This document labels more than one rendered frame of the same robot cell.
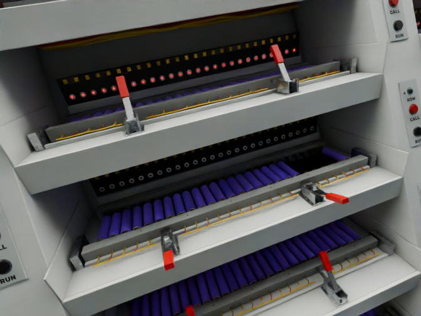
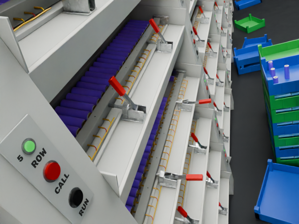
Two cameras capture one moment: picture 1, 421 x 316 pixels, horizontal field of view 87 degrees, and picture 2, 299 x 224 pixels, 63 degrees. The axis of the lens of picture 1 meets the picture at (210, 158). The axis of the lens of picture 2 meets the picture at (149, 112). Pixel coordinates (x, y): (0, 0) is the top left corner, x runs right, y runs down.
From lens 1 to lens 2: 47 cm
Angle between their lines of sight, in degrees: 54
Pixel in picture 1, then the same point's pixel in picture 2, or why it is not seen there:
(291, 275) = not seen: hidden behind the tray
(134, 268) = (168, 206)
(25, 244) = not seen: outside the picture
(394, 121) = (192, 50)
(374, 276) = (203, 132)
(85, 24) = (95, 41)
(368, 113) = not seen: hidden behind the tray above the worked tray
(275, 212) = (182, 125)
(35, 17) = (73, 48)
